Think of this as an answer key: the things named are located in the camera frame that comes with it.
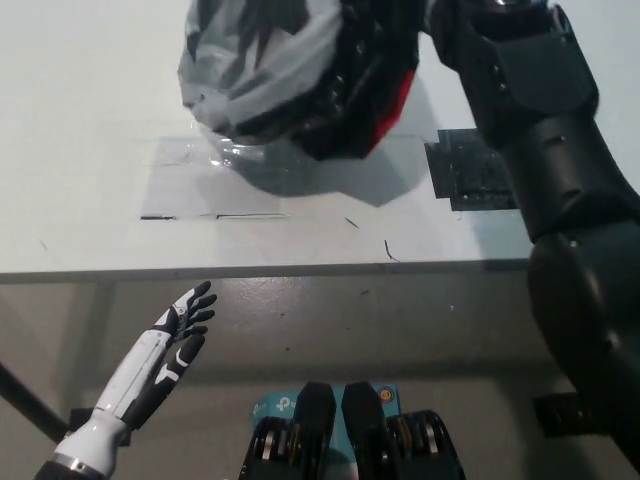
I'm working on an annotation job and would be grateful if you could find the dark right robot hand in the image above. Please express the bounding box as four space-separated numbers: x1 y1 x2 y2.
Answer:
349 0 434 36

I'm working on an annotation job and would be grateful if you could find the teal router box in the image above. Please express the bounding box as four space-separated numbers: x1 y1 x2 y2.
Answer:
251 385 401 456

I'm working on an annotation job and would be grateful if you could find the black tape patch on table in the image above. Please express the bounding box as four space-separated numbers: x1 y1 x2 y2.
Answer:
423 128 519 212

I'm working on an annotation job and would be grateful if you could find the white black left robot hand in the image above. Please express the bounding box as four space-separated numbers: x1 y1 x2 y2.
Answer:
94 280 219 434

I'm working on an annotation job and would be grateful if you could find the black table leg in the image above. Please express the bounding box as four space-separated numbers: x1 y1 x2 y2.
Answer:
0 359 71 444

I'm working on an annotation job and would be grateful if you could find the grey black plastic bag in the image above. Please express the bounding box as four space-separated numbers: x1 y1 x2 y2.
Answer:
177 0 426 161

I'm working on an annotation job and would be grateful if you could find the clear tape patch on table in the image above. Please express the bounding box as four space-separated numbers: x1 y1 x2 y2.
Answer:
139 134 291 221

